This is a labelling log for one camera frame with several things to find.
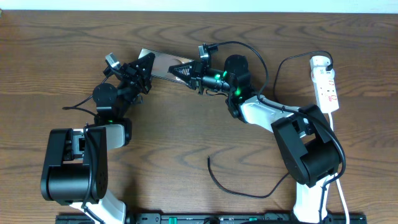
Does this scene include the black charging cable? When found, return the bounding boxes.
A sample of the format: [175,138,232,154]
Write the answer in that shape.
[207,50,334,199]

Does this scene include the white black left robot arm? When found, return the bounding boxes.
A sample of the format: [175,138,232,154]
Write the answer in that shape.
[40,53,155,223]

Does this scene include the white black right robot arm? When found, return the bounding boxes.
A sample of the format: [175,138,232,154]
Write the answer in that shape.
[169,55,346,223]

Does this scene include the white charger plug adapter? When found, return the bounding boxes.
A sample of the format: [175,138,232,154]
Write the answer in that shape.
[310,55,331,70]

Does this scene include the white power strip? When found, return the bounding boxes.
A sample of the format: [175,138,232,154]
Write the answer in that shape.
[311,67,339,113]

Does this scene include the white power strip cord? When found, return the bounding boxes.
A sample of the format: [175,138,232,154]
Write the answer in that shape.
[327,112,351,224]

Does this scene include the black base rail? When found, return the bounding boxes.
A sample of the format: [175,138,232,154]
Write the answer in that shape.
[55,213,368,224]

